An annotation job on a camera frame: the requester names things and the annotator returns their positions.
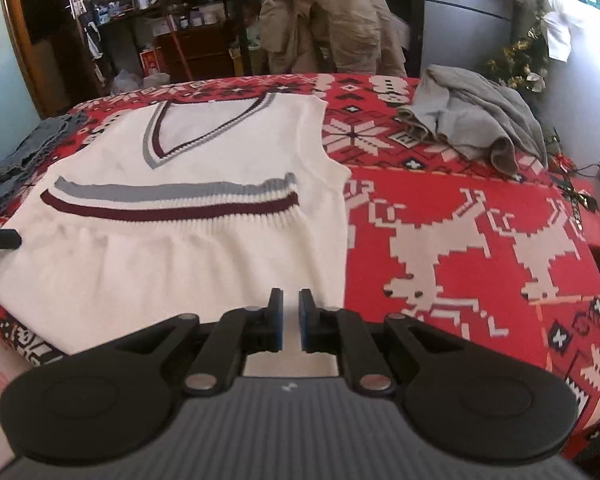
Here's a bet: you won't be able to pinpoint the dark wooden door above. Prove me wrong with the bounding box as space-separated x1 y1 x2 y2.
17 0 106 116

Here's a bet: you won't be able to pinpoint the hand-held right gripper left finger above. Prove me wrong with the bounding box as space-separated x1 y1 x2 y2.
110 287 285 396

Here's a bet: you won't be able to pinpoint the blue denim jeans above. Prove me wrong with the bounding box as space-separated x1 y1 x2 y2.
0 114 88 220

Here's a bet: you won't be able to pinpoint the red patterned blanket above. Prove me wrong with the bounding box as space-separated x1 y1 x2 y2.
0 72 600 461

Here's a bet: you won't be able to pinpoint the beige jacket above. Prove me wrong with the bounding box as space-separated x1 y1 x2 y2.
259 0 408 78

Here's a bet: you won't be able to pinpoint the silver refrigerator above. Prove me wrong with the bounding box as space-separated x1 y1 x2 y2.
422 0 531 83

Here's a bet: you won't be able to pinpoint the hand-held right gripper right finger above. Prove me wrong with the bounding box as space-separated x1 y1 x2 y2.
299 288 473 395

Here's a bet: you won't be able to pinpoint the hanging white navy cloth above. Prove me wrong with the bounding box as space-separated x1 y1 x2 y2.
85 22 103 58

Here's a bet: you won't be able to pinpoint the red box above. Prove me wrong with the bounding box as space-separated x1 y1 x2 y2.
140 47 163 77

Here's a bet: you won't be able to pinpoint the red broom handle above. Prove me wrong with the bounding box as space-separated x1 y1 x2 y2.
166 15 190 83

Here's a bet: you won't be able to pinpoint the dark cluttered desk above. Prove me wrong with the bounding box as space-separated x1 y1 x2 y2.
77 0 253 96

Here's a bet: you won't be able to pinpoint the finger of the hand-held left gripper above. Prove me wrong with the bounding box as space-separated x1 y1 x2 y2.
0 229 22 261

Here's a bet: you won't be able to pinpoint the grey garment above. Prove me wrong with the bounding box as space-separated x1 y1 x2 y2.
397 65 548 178

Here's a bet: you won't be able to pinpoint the white knitted vest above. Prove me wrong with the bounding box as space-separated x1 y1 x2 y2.
0 92 353 361

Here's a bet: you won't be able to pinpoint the small christmas tree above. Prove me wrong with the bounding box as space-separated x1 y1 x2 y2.
485 25 551 93

